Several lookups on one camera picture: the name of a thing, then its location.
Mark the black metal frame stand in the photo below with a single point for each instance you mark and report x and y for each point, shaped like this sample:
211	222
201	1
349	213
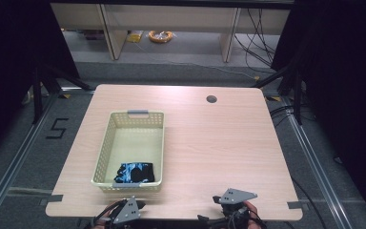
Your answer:
37	95
297	95

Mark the black and blue fingerless glove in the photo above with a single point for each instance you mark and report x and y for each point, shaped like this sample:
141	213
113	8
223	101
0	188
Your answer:
148	173
127	171

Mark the yellow and black tape piece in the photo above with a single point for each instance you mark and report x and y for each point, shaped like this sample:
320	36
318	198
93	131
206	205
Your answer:
274	98
65	95

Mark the yellow packet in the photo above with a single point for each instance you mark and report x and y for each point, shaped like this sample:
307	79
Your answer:
135	36

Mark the dark purple packet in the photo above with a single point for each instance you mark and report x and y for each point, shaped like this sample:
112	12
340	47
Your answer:
93	34

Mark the person's left hand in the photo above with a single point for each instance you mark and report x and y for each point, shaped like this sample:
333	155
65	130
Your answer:
103	216

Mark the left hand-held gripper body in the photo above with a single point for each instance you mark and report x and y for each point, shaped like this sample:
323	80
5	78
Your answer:
128	211

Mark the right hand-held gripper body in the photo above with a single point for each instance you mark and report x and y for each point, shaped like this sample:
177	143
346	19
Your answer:
236	195

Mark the dark curtain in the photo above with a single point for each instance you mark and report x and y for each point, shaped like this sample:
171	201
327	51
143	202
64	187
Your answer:
346	79
9	63

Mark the aluminium floor rail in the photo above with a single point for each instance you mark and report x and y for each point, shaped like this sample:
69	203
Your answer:
314	168
16	162

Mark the person's right hand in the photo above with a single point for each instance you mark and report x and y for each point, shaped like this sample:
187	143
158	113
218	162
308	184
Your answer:
252	214

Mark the grey tape piece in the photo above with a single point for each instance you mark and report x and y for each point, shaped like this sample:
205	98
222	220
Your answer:
295	205
55	198

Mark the beige wooden desk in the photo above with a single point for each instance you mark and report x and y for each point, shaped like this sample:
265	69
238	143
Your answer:
171	17

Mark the pale yellow plastic basket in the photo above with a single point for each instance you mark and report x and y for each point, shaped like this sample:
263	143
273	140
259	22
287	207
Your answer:
133	146

